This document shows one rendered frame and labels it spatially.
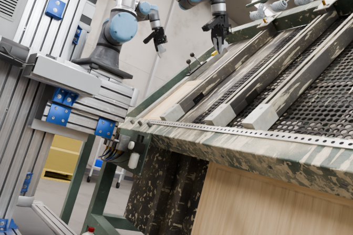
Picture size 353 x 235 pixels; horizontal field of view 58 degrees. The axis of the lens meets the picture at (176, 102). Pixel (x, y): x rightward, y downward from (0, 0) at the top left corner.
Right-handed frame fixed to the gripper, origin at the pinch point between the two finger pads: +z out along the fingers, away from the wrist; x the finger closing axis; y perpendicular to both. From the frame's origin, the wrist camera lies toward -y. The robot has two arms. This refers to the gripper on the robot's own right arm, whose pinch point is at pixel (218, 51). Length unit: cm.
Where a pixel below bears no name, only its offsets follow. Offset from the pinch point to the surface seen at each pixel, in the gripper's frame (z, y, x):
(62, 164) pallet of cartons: 126, 5, 294
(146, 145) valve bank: 47, -32, 30
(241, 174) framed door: 55, -20, -27
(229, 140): 34, -37, -36
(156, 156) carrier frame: 67, -5, 60
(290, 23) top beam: -14, 77, 4
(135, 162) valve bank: 55, -40, 30
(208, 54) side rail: 2, 76, 83
